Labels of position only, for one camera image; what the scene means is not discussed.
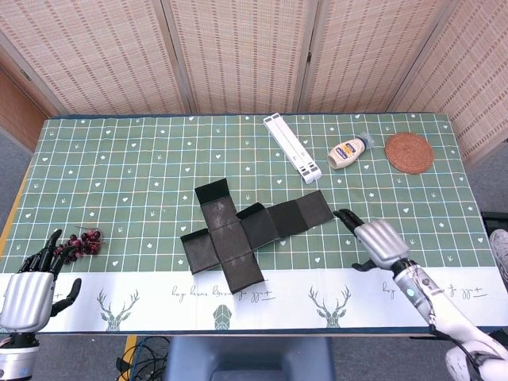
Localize grey sneaker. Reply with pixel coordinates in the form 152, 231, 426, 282
489, 229, 508, 283

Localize black cardboard box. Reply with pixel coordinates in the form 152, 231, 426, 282
180, 178, 335, 294

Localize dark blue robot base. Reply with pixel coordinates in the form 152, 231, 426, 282
164, 336, 334, 381

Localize black floor cable bundle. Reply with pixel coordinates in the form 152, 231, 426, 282
116, 335, 171, 381

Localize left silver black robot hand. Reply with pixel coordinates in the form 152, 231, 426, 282
0, 229, 83, 333

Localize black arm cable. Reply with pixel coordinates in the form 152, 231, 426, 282
428, 313, 497, 381

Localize cream mayonnaise squeeze bottle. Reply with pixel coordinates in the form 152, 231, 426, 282
326, 133, 375, 171

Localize brown wooden door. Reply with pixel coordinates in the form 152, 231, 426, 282
0, 67, 52, 154

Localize round brown woven coaster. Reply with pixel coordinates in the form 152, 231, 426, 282
384, 132, 434, 175

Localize white folding stand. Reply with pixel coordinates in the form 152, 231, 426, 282
263, 113, 323, 185

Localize woven bamboo screen panel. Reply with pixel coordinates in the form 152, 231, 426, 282
387, 0, 508, 167
0, 0, 191, 116
297, 0, 453, 114
160, 0, 318, 114

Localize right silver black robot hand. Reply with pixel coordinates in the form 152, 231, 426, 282
332, 209, 412, 275

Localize green checked deer tablecloth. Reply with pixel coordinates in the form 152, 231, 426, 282
0, 114, 508, 334

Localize dark red grape bunch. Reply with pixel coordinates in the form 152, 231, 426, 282
51, 225, 106, 265

